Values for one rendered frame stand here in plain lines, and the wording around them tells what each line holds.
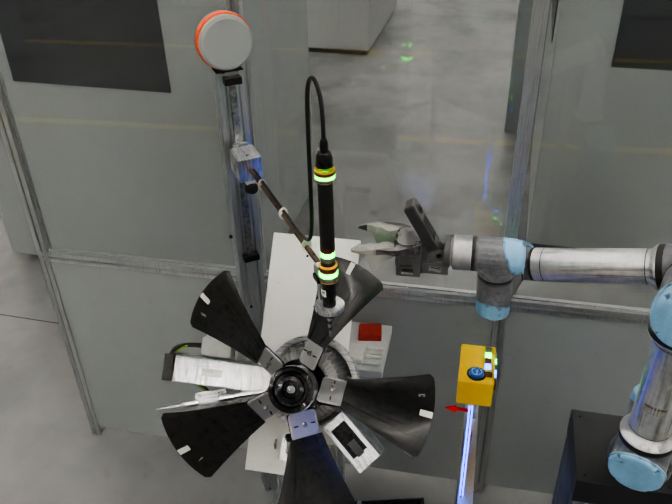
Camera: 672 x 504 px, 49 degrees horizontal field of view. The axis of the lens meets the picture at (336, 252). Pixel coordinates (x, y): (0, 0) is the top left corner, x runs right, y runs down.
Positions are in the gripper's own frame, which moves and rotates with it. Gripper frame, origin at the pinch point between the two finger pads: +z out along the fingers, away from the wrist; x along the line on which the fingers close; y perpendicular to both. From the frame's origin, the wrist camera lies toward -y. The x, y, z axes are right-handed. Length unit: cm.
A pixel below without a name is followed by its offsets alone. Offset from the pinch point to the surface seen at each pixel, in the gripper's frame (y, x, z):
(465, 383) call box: 60, 21, -25
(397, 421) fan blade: 50, -6, -9
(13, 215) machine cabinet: 129, 189, 246
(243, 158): 7, 46, 42
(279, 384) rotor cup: 42.7, -5.3, 20.3
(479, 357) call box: 60, 32, -28
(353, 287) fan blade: 24.9, 13.9, 4.6
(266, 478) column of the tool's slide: 157, 53, 53
